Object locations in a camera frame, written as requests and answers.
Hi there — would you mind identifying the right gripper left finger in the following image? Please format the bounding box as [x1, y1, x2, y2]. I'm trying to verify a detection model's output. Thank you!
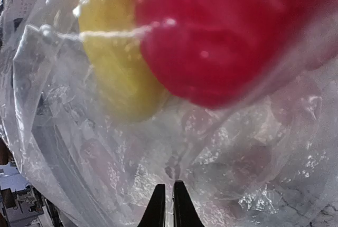
[138, 184, 166, 227]

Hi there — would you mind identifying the clear zip top bag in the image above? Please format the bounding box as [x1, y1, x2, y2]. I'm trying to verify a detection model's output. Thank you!
[1, 0, 337, 226]

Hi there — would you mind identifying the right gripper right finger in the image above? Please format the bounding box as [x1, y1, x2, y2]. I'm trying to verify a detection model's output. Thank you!
[173, 181, 202, 227]

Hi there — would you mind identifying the red fake pepper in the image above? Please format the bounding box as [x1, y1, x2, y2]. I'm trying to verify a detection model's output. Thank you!
[134, 0, 337, 108]

